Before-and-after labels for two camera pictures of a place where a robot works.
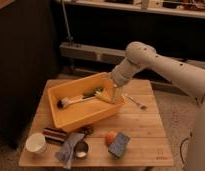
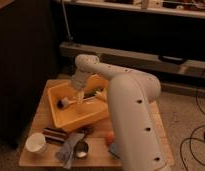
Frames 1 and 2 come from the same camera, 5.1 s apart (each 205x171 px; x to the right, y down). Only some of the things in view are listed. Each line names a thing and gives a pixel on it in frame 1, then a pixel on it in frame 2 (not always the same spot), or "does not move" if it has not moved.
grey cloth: x=66 y=152 does not move
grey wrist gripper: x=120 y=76 → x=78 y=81
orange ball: x=109 y=138 does not move
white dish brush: x=64 y=102 does not move
